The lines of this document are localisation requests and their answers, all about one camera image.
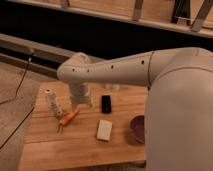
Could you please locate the black cable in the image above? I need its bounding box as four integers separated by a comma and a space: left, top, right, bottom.
0, 105, 36, 150
0, 49, 35, 105

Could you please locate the white rectangular sponge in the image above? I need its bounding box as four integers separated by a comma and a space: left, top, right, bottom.
97, 120, 112, 141

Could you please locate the clear glass cup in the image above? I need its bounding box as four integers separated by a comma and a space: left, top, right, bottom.
105, 84, 120, 91

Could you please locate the clear plastic bottle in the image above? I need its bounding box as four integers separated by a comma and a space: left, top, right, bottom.
45, 89, 63, 118

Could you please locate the dark red bowl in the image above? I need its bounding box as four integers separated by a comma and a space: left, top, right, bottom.
130, 115, 145, 144

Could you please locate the wooden board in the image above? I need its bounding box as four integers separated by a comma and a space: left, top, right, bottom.
18, 81, 147, 171

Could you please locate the black rectangular block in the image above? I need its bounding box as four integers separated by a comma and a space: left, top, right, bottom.
101, 95, 112, 113

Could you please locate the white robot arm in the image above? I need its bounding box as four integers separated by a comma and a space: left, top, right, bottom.
57, 47, 213, 171

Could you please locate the black cable lower left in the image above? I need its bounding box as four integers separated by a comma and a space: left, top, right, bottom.
0, 105, 36, 150

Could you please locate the orange toy carrot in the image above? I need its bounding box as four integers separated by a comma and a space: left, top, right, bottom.
57, 108, 79, 133

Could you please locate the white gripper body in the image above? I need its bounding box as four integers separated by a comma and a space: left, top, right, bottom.
69, 83, 90, 103

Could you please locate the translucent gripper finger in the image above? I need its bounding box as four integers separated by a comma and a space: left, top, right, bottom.
71, 102, 79, 111
86, 100, 93, 108

